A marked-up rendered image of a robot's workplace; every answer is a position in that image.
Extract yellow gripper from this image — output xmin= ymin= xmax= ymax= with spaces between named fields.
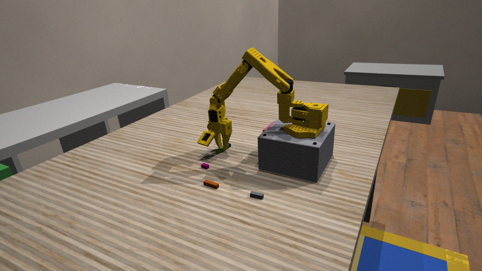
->
xmin=197 ymin=117 xmax=232 ymax=151

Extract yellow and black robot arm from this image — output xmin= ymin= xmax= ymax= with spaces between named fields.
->
xmin=208 ymin=48 xmax=326 ymax=139

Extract orange rectangular rod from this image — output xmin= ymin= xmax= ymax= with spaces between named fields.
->
xmin=203 ymin=180 xmax=219 ymax=189

